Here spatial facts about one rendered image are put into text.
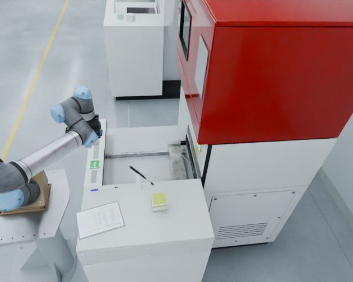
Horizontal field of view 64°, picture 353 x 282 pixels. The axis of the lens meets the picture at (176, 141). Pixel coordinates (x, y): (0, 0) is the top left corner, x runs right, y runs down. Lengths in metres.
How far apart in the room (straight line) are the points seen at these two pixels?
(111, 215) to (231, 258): 1.28
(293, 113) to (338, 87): 0.21
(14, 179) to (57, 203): 0.66
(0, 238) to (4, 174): 0.68
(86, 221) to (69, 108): 0.53
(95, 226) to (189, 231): 0.44
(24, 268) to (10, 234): 0.84
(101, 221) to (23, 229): 0.44
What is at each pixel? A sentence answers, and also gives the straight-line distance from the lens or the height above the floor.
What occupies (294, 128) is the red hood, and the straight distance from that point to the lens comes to 1.49.
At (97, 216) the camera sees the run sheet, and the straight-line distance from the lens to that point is 1.45.
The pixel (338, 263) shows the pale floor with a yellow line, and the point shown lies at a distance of 2.76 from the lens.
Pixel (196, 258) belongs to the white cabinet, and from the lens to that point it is 1.57.
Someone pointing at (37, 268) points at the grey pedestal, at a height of 0.01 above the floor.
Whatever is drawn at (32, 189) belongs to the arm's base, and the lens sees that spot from 1.62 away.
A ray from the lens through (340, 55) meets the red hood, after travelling 1.34.
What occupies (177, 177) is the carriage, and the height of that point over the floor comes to 0.88.
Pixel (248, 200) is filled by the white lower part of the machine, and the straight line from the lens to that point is 1.86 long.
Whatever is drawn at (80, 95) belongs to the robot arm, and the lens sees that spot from 1.30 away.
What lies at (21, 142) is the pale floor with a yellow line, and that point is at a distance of 3.41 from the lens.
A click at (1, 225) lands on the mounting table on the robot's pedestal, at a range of 1.75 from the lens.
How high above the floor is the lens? 2.18
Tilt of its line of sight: 44 degrees down
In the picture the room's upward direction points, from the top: 4 degrees clockwise
